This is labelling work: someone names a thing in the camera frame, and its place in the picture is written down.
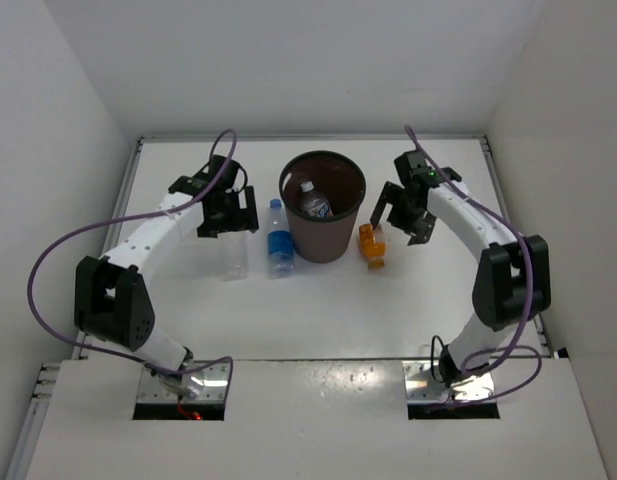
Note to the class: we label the brown plastic waste bin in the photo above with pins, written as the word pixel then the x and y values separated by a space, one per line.
pixel 321 192

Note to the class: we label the metal base plate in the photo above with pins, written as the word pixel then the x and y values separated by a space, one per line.
pixel 206 387
pixel 423 390

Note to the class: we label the white label clear bottle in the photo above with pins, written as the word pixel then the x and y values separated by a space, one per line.
pixel 314 203

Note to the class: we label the blue label water bottle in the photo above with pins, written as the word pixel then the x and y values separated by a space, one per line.
pixel 280 250

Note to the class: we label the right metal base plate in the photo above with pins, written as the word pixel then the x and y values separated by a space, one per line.
pixel 423 390

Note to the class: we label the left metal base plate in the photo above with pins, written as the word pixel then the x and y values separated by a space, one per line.
pixel 206 387

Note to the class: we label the orange juice bottle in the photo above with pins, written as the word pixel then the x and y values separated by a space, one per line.
pixel 372 245

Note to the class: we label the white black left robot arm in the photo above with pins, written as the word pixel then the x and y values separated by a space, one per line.
pixel 112 301

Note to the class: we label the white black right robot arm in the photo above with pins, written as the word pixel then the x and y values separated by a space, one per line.
pixel 512 282

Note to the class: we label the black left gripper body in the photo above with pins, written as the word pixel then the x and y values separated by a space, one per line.
pixel 231 218

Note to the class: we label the clear plastic bottle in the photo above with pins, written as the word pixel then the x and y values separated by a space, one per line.
pixel 234 256

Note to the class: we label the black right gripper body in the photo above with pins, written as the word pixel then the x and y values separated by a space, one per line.
pixel 410 219

